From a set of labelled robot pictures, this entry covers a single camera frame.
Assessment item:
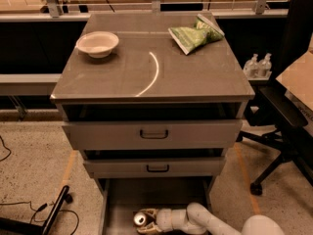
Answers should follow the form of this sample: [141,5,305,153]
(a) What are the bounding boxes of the top grey drawer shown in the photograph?
[63,119,242,151]

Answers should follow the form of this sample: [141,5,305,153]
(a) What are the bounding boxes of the grey drawer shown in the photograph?
[84,157,226,178]
[63,119,242,151]

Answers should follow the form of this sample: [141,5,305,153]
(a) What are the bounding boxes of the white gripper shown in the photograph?
[137,209,188,235]

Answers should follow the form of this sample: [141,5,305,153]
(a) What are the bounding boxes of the clear sanitizer bottle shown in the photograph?
[244,54,258,78]
[257,53,272,77]

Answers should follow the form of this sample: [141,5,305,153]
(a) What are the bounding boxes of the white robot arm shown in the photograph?
[133,203,285,235]

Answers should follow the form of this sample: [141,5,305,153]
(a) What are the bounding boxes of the black chair base leg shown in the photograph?
[0,185,72,235]

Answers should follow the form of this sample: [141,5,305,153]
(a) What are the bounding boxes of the black floor cable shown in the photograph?
[0,134,80,235]

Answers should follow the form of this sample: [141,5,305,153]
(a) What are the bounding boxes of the grey drawer cabinet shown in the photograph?
[50,11,256,235]

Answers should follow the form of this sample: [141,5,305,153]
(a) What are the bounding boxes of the middle grey drawer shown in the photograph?
[84,157,226,178]

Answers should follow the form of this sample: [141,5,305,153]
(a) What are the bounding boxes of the orange soda can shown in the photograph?
[133,211,148,227]

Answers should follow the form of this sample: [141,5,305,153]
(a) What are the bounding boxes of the right clear sanitizer bottle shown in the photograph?
[257,53,272,77]

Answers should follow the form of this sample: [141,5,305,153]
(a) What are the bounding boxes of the white bowl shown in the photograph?
[76,31,119,58]

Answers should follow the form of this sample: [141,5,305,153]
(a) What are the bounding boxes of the left clear sanitizer bottle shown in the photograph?
[244,54,258,78]

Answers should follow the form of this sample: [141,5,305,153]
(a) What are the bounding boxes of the bottom open drawer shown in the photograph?
[98,176,213,235]

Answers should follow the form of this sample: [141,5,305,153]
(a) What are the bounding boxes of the green chip bag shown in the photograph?
[168,14,225,55]

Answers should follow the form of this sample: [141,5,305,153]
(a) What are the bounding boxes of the black office chair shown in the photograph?
[238,0,313,195]

